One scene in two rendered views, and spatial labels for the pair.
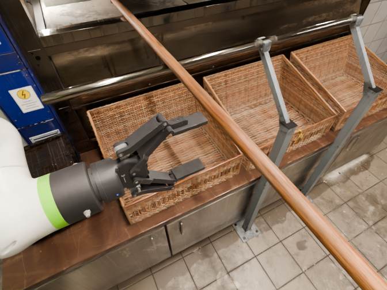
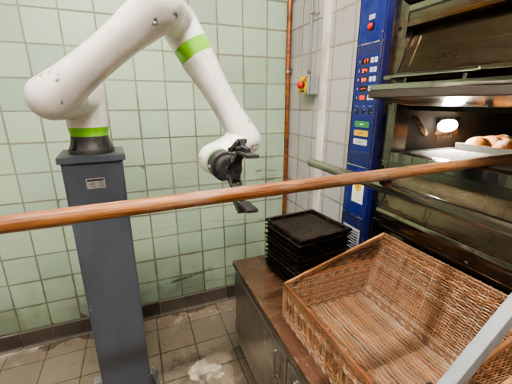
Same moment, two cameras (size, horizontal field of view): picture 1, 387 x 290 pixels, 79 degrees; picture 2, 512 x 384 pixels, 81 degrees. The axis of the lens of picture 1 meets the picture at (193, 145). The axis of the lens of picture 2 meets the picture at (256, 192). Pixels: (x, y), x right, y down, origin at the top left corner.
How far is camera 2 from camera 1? 83 cm
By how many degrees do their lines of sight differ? 81
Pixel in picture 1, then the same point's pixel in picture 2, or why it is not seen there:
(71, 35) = (411, 159)
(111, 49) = (443, 191)
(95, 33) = not seen: hidden behind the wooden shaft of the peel
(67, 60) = (402, 180)
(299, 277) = not seen: outside the picture
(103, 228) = (279, 298)
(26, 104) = (355, 194)
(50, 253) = (259, 273)
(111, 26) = not seen: hidden behind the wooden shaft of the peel
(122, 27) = (461, 172)
